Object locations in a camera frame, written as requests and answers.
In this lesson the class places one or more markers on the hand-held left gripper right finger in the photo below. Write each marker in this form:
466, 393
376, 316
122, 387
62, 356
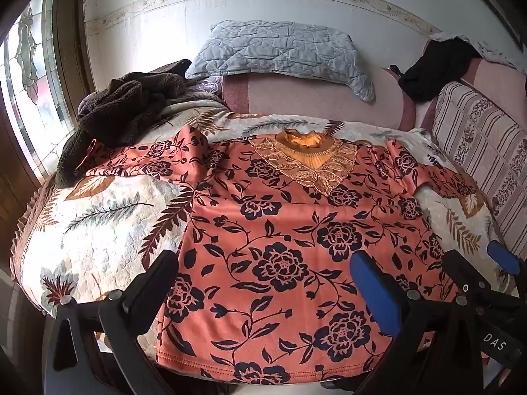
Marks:
376, 296

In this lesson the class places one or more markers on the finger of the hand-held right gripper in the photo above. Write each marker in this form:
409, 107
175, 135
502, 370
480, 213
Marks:
463, 267
503, 257

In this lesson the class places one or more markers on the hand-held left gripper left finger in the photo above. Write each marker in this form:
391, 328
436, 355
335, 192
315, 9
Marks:
123, 312

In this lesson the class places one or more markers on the orange floral shirt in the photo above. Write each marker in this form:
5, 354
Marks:
284, 230

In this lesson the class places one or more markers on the cream leaf-print blanket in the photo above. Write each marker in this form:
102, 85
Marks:
111, 218

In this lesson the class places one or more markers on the striped floral cushion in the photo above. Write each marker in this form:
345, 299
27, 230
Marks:
481, 135

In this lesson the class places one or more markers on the black garment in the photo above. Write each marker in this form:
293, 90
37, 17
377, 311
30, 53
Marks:
436, 70

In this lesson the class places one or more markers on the dark brown fleece garment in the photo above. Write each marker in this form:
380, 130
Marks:
119, 107

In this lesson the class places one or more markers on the lilac cloth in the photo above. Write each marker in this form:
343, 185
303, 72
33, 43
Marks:
206, 86

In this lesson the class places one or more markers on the stained glass window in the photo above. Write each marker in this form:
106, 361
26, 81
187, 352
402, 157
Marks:
31, 74

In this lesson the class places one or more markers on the grey quilted pillow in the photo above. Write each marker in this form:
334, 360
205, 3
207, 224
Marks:
280, 51

